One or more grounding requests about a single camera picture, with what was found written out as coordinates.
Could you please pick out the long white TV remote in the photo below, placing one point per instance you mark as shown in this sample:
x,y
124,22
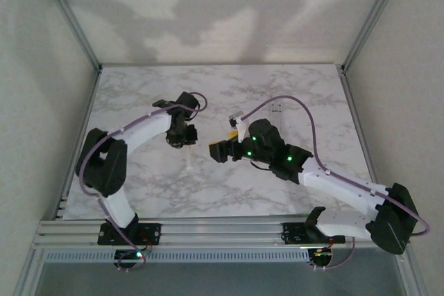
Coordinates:
x,y
277,112

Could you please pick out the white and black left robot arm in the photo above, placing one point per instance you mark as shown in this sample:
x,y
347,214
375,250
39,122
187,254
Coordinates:
x,y
104,164

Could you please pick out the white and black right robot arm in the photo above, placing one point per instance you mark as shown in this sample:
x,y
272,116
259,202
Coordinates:
x,y
392,219

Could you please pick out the black controller board with LED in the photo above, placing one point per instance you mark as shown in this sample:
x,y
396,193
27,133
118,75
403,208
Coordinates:
x,y
125,256
320,258

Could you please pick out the aluminium side rail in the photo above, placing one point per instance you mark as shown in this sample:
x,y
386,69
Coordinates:
x,y
89,102
353,109

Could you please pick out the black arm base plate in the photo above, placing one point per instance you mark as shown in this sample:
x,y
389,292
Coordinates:
x,y
295,233
152,233

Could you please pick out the aluminium frame post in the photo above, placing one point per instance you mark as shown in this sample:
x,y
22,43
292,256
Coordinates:
x,y
71,15
374,15

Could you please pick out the aluminium lower frame bar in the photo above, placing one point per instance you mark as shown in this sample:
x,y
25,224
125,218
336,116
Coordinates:
x,y
29,275
414,275

